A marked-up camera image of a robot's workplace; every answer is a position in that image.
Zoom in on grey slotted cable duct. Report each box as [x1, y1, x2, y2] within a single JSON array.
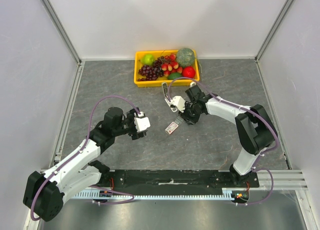
[[71, 188, 252, 200]]

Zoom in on green pear fruit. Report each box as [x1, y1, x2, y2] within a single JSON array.
[[140, 54, 155, 65]]

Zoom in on green lime fruit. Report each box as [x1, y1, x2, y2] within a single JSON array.
[[167, 72, 182, 80]]

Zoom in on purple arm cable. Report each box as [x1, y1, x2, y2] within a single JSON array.
[[167, 77, 280, 206], [30, 95, 146, 221]]

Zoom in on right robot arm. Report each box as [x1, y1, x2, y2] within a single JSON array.
[[179, 85, 279, 187]]

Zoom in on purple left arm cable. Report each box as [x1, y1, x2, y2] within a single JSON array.
[[30, 95, 146, 221]]

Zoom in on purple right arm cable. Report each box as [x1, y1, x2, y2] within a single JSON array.
[[167, 77, 280, 206]]

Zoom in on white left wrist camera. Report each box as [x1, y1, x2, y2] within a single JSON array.
[[134, 112, 151, 133]]

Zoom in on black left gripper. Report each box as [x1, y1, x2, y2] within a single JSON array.
[[113, 108, 147, 140]]

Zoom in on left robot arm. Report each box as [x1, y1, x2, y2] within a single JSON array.
[[22, 107, 151, 222]]

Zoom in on yellow plastic tray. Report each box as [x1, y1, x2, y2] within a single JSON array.
[[133, 48, 200, 87]]

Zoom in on aluminium frame rail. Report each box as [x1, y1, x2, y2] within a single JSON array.
[[93, 170, 307, 193]]

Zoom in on red strawberry cluster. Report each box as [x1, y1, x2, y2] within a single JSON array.
[[160, 53, 183, 77]]

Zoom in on red white staple box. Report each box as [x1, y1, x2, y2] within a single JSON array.
[[164, 116, 183, 135]]

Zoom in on dark purple grape bunch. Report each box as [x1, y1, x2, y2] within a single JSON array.
[[137, 57, 167, 81]]

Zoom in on green netted melon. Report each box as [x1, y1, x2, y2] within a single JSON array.
[[176, 48, 196, 68]]

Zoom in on green white stapler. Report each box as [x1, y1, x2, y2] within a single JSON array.
[[161, 82, 178, 113]]

